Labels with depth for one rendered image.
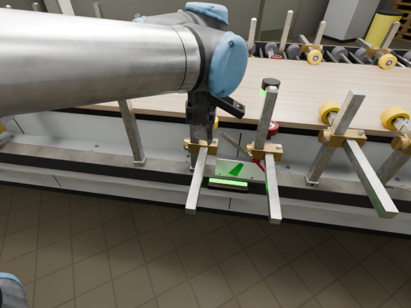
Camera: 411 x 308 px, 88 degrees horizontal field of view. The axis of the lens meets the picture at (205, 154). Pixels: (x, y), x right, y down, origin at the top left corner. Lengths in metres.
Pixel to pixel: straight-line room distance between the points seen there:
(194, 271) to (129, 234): 0.51
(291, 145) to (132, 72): 0.96
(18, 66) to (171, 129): 0.93
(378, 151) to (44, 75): 1.25
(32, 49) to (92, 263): 1.50
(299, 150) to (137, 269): 1.17
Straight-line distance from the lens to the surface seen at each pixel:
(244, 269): 1.51
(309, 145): 1.15
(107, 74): 0.24
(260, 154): 0.85
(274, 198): 0.70
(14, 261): 1.89
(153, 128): 1.14
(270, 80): 0.77
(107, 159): 1.10
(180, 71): 0.29
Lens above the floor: 1.40
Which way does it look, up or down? 42 degrees down
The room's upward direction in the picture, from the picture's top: 1 degrees clockwise
